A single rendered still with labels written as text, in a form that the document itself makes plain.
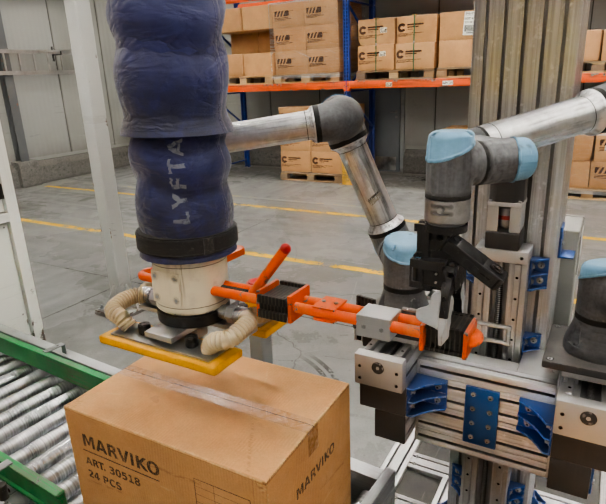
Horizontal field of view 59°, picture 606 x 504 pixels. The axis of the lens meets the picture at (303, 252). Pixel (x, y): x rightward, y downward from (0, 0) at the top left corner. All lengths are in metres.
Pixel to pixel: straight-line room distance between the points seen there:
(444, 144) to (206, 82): 0.48
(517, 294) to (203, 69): 0.97
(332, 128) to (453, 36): 6.90
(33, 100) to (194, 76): 10.24
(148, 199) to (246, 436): 0.56
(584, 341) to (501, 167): 0.63
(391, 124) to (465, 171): 8.96
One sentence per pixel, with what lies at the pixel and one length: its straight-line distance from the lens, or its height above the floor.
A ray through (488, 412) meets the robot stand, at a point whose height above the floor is 0.84.
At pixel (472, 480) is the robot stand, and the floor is 0.49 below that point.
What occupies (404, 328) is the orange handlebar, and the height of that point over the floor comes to 1.26.
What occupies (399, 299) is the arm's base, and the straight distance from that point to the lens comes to 1.51.
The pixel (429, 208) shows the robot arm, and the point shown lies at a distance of 0.92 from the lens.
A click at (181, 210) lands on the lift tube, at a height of 1.45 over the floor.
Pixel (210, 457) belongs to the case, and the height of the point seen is 0.95.
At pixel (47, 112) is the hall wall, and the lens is 11.45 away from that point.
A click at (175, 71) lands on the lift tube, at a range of 1.09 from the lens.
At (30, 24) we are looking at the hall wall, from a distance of 11.48.
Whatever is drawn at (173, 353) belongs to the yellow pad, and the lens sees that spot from 1.21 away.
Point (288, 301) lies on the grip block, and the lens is 1.08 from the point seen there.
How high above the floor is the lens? 1.70
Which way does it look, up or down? 18 degrees down
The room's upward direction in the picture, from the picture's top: 2 degrees counter-clockwise
